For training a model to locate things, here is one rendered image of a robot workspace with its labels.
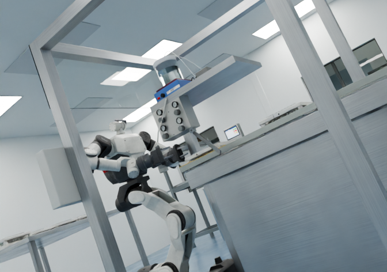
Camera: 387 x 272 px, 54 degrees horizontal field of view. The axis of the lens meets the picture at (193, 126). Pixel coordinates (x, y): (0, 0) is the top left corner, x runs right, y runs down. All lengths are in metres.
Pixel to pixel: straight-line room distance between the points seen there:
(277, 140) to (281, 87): 5.35
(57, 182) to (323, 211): 1.25
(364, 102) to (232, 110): 5.97
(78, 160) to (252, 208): 0.95
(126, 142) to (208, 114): 5.49
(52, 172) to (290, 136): 1.12
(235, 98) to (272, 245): 5.75
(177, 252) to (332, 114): 1.60
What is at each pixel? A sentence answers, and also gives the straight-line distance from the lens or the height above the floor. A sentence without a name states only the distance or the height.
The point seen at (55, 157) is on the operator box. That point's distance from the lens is 1.78.
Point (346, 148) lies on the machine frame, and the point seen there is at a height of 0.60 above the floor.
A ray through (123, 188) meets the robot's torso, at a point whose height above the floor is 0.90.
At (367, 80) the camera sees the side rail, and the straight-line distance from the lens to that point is 1.84.
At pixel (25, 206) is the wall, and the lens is 7.07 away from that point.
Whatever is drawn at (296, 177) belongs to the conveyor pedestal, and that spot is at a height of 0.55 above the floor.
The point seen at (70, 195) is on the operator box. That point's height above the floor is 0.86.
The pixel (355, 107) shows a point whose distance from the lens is 1.84.
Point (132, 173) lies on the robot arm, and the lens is 2.27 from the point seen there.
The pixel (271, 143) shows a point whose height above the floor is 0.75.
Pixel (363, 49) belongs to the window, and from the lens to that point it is 7.06.
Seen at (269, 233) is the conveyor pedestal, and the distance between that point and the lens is 2.10.
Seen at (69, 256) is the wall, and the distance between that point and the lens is 7.27.
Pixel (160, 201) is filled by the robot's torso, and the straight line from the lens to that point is 2.48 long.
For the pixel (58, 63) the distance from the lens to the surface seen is 2.07.
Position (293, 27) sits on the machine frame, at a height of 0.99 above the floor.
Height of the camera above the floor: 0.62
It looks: 11 degrees up
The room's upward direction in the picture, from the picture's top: 22 degrees counter-clockwise
